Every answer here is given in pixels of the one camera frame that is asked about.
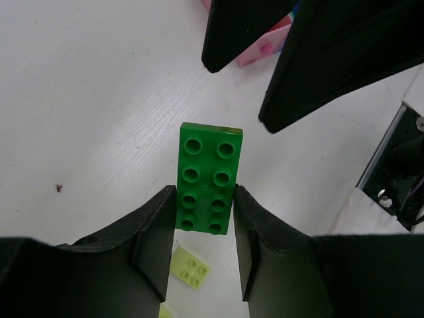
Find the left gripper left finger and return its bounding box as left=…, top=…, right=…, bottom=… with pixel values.
left=1, top=185, right=176, bottom=317

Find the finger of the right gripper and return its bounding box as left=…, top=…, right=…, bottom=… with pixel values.
left=259, top=1, right=423, bottom=134
left=201, top=0, right=302, bottom=74

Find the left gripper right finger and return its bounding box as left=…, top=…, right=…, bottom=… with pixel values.
left=234, top=185, right=423, bottom=317

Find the green lego plate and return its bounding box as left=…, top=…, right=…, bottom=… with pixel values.
left=176, top=122, right=243, bottom=235

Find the pink container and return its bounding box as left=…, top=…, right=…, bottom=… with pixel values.
left=198, top=0, right=294, bottom=69

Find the light green lego middle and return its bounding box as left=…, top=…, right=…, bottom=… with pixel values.
left=158, top=305, right=174, bottom=318

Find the light green lego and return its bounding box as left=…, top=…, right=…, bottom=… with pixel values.
left=158, top=305, right=174, bottom=318
left=170, top=246, right=211, bottom=290

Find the light green lego left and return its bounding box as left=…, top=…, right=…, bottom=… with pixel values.
left=170, top=246, right=211, bottom=290

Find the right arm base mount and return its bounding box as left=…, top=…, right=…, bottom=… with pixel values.
left=357, top=104, right=423, bottom=232

